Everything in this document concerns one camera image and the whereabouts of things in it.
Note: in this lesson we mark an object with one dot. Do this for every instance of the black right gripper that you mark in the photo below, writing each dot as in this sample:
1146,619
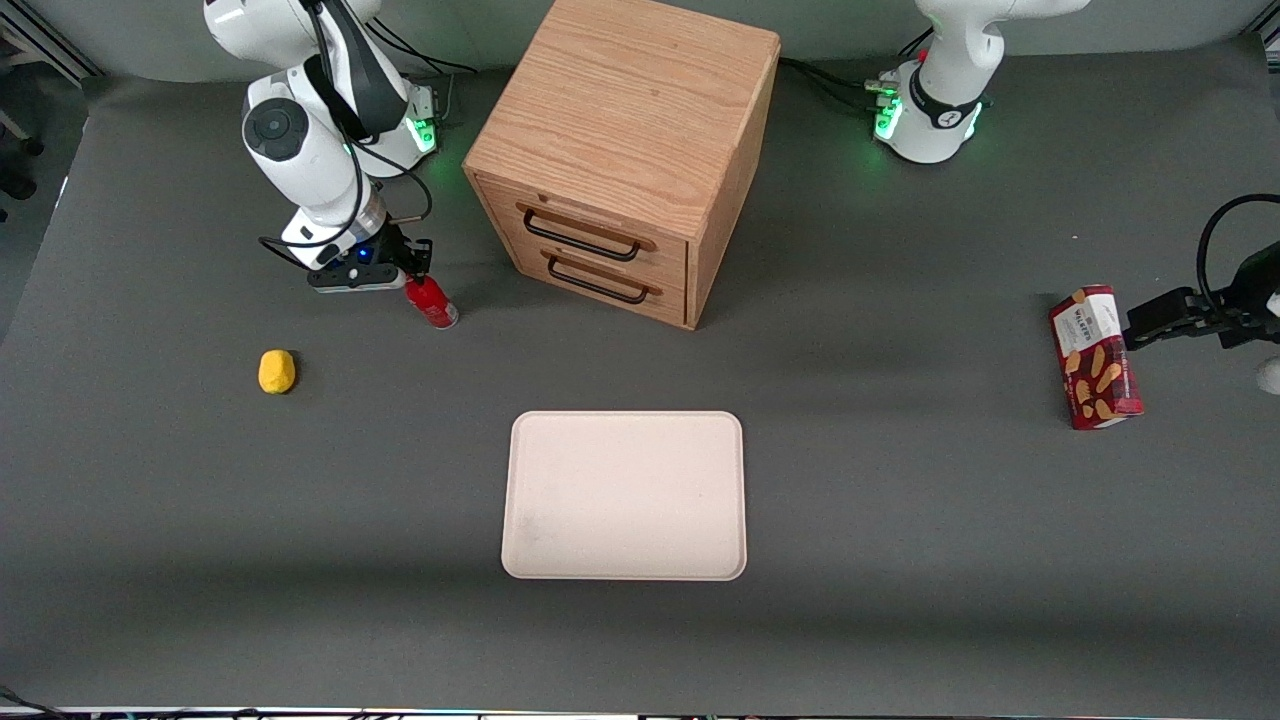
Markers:
396,247

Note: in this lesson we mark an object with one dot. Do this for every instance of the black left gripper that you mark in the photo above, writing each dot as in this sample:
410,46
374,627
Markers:
1232,311

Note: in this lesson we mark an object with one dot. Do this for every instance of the red coke bottle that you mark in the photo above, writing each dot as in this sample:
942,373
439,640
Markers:
432,303

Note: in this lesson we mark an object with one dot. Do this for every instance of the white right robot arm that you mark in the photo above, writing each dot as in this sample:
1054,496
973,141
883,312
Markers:
300,150

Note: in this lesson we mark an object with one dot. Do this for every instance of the beige plastic tray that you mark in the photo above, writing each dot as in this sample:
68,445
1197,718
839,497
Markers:
625,495

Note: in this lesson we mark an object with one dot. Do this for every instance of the wooden drawer front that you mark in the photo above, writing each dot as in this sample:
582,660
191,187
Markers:
670,305
495,200

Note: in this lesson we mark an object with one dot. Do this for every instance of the red shortbread biscuit box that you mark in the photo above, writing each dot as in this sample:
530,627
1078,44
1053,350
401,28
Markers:
1095,365

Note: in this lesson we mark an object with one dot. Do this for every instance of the yellow lemon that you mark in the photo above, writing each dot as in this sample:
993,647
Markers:
277,372

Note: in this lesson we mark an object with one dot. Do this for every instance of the wooden drawer cabinet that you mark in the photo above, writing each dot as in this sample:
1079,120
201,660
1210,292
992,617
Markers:
630,110

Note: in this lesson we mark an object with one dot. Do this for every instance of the grey felt table mat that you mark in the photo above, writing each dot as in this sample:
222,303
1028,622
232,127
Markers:
900,560

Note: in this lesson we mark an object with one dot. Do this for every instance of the black chair base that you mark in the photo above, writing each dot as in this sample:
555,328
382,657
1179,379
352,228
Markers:
22,165

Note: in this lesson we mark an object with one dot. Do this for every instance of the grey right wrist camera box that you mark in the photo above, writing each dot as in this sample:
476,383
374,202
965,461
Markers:
350,279

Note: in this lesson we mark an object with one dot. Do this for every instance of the aluminium frame rail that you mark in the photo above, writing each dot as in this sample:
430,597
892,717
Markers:
60,48

